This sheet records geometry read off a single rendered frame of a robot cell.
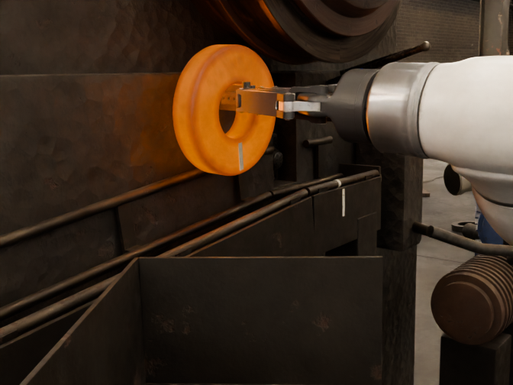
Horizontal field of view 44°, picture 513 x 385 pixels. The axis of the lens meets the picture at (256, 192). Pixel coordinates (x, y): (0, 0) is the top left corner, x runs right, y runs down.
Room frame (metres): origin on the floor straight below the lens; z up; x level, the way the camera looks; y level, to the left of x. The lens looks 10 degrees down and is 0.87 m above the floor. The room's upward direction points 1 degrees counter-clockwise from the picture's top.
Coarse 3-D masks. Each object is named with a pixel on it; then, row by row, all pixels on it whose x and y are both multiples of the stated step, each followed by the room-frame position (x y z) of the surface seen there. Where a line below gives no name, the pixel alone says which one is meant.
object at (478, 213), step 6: (480, 210) 2.86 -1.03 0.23; (480, 216) 2.72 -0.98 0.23; (480, 222) 2.72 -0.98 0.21; (486, 222) 2.70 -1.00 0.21; (480, 228) 2.72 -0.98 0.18; (486, 228) 2.69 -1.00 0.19; (492, 228) 2.69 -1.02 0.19; (480, 234) 2.72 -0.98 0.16; (486, 234) 2.69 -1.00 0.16; (492, 234) 2.69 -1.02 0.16; (480, 240) 3.05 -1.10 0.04; (486, 240) 2.69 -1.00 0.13; (492, 240) 2.69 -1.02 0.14; (498, 240) 2.68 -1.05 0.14
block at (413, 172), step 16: (368, 144) 1.09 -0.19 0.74; (368, 160) 1.09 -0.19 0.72; (384, 160) 1.07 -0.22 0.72; (400, 160) 1.05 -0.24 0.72; (416, 160) 1.08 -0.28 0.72; (384, 176) 1.07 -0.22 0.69; (400, 176) 1.05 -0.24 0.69; (416, 176) 1.08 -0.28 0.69; (384, 192) 1.07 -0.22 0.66; (400, 192) 1.05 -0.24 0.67; (416, 192) 1.08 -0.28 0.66; (384, 208) 1.07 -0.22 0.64; (400, 208) 1.05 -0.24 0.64; (416, 208) 1.08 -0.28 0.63; (384, 224) 1.07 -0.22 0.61; (400, 224) 1.05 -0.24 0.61; (384, 240) 1.07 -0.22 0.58; (400, 240) 1.05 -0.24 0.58; (416, 240) 1.09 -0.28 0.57
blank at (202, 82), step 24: (216, 48) 0.74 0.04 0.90; (240, 48) 0.76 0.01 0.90; (192, 72) 0.71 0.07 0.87; (216, 72) 0.72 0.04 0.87; (240, 72) 0.76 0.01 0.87; (264, 72) 0.79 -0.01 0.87; (192, 96) 0.70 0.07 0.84; (216, 96) 0.73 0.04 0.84; (192, 120) 0.70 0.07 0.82; (216, 120) 0.73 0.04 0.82; (240, 120) 0.79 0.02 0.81; (264, 120) 0.80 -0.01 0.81; (192, 144) 0.71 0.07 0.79; (216, 144) 0.73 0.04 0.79; (240, 144) 0.76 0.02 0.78; (264, 144) 0.80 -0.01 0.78; (216, 168) 0.73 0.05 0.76; (240, 168) 0.76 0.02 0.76
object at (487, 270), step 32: (480, 256) 1.12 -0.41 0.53; (448, 288) 1.02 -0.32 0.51; (480, 288) 1.00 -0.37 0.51; (512, 288) 1.03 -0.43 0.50; (448, 320) 1.02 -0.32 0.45; (480, 320) 0.99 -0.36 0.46; (512, 320) 1.03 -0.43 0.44; (448, 352) 1.05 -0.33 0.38; (480, 352) 1.02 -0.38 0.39; (448, 384) 1.05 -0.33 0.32; (480, 384) 1.01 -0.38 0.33
